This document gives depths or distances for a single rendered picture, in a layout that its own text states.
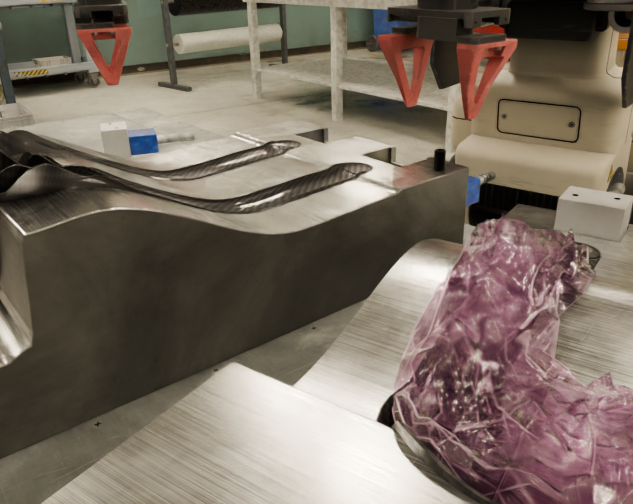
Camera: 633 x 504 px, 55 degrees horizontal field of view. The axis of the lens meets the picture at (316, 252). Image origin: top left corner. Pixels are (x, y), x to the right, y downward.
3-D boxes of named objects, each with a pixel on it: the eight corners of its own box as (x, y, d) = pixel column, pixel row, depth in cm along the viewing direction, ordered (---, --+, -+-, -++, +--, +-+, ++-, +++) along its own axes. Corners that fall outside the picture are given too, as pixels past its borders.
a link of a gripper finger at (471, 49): (467, 128, 57) (477, 20, 53) (409, 115, 62) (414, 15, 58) (510, 117, 60) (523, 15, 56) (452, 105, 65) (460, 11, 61)
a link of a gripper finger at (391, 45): (424, 119, 60) (431, 17, 56) (373, 107, 65) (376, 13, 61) (468, 109, 64) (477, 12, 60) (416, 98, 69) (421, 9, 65)
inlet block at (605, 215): (586, 209, 61) (595, 157, 59) (641, 219, 59) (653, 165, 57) (549, 258, 52) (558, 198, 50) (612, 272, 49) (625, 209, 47)
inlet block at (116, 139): (193, 149, 96) (189, 114, 94) (198, 157, 92) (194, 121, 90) (106, 159, 92) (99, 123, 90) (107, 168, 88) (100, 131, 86)
